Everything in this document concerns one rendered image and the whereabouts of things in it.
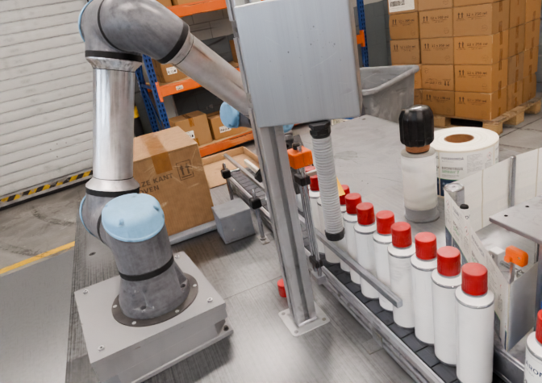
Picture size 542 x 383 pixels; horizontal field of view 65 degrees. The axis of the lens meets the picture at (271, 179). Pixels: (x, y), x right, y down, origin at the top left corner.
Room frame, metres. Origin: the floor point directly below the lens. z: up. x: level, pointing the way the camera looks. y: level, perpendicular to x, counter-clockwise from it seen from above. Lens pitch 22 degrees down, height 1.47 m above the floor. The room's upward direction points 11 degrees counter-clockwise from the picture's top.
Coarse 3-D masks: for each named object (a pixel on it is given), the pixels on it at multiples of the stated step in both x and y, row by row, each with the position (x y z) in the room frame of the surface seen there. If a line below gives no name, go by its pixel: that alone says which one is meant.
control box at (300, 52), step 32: (288, 0) 0.66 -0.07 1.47; (320, 0) 0.64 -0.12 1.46; (256, 32) 0.67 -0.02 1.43; (288, 32) 0.66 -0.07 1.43; (320, 32) 0.65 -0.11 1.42; (352, 32) 0.64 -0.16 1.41; (256, 64) 0.68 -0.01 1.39; (288, 64) 0.66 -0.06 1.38; (320, 64) 0.65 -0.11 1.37; (352, 64) 0.63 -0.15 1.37; (256, 96) 0.68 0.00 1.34; (288, 96) 0.66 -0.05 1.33; (320, 96) 0.65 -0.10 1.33; (352, 96) 0.64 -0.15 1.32
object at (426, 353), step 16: (240, 176) 1.54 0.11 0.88; (256, 192) 1.36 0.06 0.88; (304, 240) 0.98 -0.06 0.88; (320, 256) 0.89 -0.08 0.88; (336, 272) 0.82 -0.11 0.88; (352, 288) 0.75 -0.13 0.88; (368, 304) 0.69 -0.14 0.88; (384, 320) 0.64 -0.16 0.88; (400, 336) 0.59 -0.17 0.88; (416, 352) 0.55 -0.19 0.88; (432, 352) 0.54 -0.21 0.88; (432, 368) 0.51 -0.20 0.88; (448, 368) 0.50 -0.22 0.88
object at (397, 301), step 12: (228, 156) 1.56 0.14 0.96; (240, 168) 1.41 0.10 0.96; (252, 180) 1.28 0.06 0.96; (300, 216) 0.96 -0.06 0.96; (324, 240) 0.83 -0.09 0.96; (336, 252) 0.78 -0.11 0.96; (348, 264) 0.73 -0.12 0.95; (360, 264) 0.71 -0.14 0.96; (372, 276) 0.67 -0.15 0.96; (384, 288) 0.63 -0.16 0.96; (396, 300) 0.59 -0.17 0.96
